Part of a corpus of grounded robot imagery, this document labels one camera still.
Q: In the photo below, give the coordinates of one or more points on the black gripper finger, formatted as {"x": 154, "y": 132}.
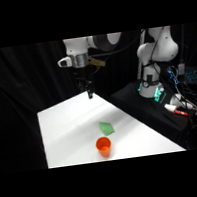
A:
{"x": 82, "y": 87}
{"x": 90, "y": 93}

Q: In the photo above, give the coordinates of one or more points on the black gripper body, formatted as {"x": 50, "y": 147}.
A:
{"x": 82, "y": 74}

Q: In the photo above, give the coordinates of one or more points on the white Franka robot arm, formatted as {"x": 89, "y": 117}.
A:
{"x": 157, "y": 50}

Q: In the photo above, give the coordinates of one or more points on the orange plastic cup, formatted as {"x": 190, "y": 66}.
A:
{"x": 104, "y": 147}

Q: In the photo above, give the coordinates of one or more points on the black robot stand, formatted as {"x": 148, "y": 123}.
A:
{"x": 144, "y": 107}

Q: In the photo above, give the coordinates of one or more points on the black curtain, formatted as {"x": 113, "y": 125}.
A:
{"x": 19, "y": 103}

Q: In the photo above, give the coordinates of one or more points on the green lit control box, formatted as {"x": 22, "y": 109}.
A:
{"x": 159, "y": 94}

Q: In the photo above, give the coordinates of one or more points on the white marker with red cap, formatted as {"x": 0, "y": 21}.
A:
{"x": 174, "y": 109}

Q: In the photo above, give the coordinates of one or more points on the white round object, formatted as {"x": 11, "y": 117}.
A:
{"x": 176, "y": 99}

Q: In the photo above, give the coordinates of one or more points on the small grey box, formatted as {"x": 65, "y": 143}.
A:
{"x": 181, "y": 69}

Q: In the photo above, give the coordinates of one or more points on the blue backlit keyboard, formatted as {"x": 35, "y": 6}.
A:
{"x": 195, "y": 75}

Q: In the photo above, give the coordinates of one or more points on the tan bracket on wrist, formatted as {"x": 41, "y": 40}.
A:
{"x": 97, "y": 63}

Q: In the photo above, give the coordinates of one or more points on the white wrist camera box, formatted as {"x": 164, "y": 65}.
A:
{"x": 64, "y": 62}

